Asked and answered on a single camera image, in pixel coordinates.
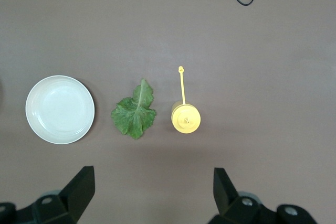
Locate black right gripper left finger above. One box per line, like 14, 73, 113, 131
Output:
0, 166, 96, 224

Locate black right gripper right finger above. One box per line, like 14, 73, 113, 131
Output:
207, 167, 319, 224

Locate yellow squeeze bottle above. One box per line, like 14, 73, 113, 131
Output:
171, 66, 203, 134

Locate green lettuce leaf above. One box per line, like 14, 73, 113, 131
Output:
110, 78, 158, 140

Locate white round plate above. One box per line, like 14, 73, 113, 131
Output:
25, 74, 96, 145

